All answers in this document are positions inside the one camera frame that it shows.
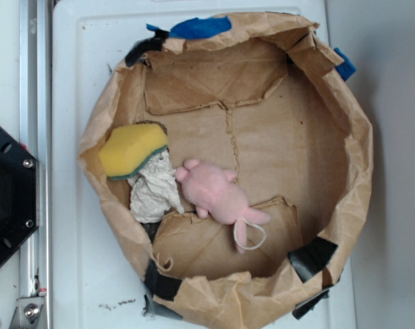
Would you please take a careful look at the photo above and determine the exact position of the aluminium frame rail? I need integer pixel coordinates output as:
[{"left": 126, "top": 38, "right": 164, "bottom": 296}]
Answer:
[{"left": 19, "top": 1, "right": 55, "bottom": 328}]

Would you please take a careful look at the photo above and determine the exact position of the black tape piece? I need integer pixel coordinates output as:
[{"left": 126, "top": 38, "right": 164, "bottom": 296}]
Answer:
[
  {"left": 288, "top": 236, "right": 338, "bottom": 283},
  {"left": 292, "top": 289, "right": 329, "bottom": 320},
  {"left": 125, "top": 29, "right": 169, "bottom": 67},
  {"left": 144, "top": 260, "right": 182, "bottom": 302}
]

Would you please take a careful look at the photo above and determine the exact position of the black tape piece lower right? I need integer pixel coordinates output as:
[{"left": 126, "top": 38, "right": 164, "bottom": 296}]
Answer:
[{"left": 292, "top": 289, "right": 329, "bottom": 320}]

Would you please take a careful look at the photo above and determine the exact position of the black tape piece bottom left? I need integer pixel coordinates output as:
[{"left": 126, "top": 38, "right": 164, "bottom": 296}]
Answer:
[{"left": 144, "top": 260, "right": 182, "bottom": 302}]

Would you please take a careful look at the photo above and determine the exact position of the pink plush toy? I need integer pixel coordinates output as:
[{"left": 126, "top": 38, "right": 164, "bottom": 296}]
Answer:
[{"left": 175, "top": 159, "right": 271, "bottom": 254}]

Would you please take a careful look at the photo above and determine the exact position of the black tape piece bottom right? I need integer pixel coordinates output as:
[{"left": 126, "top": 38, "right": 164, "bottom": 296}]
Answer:
[{"left": 288, "top": 236, "right": 338, "bottom": 283}]

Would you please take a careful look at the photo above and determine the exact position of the yellow green sponge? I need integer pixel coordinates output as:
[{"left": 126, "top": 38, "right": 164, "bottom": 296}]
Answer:
[{"left": 98, "top": 123, "right": 168, "bottom": 180}]

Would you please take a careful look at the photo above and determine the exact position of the metal corner bracket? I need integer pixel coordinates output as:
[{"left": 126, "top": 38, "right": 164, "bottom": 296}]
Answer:
[{"left": 9, "top": 296, "right": 45, "bottom": 329}]

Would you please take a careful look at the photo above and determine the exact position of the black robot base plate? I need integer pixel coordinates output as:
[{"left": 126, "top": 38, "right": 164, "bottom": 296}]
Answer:
[{"left": 0, "top": 126, "right": 38, "bottom": 268}]

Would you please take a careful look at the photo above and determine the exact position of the blue tape piece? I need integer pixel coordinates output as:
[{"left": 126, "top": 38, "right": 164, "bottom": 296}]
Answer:
[
  {"left": 334, "top": 47, "right": 357, "bottom": 81},
  {"left": 147, "top": 16, "right": 232, "bottom": 40}
]

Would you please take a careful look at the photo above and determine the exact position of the blue tape piece right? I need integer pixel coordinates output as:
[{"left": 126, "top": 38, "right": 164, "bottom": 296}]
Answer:
[{"left": 334, "top": 47, "right": 357, "bottom": 81}]

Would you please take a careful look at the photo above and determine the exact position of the white plastic tray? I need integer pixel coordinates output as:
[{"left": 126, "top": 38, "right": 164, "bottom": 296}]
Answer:
[{"left": 52, "top": 1, "right": 347, "bottom": 328}]

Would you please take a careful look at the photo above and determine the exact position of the brown paper bag bin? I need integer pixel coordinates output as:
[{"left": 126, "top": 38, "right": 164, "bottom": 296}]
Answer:
[{"left": 78, "top": 12, "right": 373, "bottom": 328}]

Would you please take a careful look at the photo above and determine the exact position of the blue tape piece top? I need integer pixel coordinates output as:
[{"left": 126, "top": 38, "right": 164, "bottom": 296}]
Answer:
[{"left": 147, "top": 16, "right": 232, "bottom": 40}]

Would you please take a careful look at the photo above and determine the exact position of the crumpled white paper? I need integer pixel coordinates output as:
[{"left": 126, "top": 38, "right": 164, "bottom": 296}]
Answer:
[{"left": 127, "top": 149, "right": 184, "bottom": 223}]

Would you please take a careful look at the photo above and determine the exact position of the black tape piece top left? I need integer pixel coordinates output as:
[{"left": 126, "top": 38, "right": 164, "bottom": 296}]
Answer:
[{"left": 125, "top": 29, "right": 169, "bottom": 67}]

